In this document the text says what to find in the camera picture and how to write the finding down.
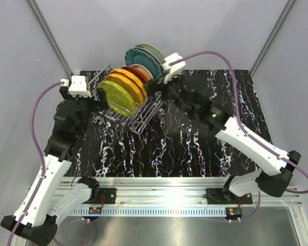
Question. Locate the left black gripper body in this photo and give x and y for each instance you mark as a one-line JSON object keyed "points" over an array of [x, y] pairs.
{"points": [[86, 105]]}

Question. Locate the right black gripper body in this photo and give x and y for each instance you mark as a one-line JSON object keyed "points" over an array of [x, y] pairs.
{"points": [[172, 90]]}

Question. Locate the orange dotted plate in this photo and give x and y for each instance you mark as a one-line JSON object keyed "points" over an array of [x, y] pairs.
{"points": [[135, 90]]}

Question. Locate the cream plate with black flower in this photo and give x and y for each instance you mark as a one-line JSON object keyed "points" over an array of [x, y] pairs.
{"points": [[143, 70]]}

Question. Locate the yellow dotted plate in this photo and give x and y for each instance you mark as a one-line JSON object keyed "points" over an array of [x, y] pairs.
{"points": [[132, 78]]}

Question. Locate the red brown scalloped plate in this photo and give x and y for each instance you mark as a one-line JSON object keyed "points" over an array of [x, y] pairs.
{"points": [[137, 73]]}

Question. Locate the green floral plate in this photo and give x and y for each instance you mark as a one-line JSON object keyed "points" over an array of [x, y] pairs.
{"points": [[152, 51]]}

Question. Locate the teal plate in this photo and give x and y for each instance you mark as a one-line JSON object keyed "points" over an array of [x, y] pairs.
{"points": [[136, 56]]}

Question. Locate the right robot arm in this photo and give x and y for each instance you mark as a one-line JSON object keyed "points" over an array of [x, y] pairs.
{"points": [[274, 173]]}

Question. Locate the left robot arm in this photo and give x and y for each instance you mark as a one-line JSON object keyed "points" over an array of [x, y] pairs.
{"points": [[37, 220]]}

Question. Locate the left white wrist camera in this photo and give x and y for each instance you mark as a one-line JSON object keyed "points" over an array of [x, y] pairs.
{"points": [[78, 85]]}

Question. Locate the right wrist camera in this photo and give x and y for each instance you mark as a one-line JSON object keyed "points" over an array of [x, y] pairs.
{"points": [[172, 66]]}

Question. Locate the grey wire dish rack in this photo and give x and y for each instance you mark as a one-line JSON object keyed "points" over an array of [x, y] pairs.
{"points": [[137, 123]]}

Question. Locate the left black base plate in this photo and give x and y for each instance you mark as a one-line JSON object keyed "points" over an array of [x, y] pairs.
{"points": [[107, 195]]}

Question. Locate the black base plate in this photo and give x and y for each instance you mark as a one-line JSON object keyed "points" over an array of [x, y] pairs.
{"points": [[219, 196], [107, 195]]}

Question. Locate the aluminium mounting rail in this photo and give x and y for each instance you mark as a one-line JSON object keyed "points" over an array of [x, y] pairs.
{"points": [[168, 191]]}

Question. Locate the white slotted cable duct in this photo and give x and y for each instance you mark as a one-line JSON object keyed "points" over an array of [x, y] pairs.
{"points": [[149, 212]]}

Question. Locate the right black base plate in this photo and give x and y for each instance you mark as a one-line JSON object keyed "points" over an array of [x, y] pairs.
{"points": [[219, 196]]}

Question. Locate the left aluminium frame post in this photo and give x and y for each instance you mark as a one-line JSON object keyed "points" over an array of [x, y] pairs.
{"points": [[38, 15]]}

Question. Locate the aluminium frame post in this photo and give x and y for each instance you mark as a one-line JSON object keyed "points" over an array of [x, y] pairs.
{"points": [[272, 35], [38, 15]]}

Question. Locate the right aluminium frame post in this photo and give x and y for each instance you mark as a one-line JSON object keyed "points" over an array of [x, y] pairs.
{"points": [[272, 35]]}

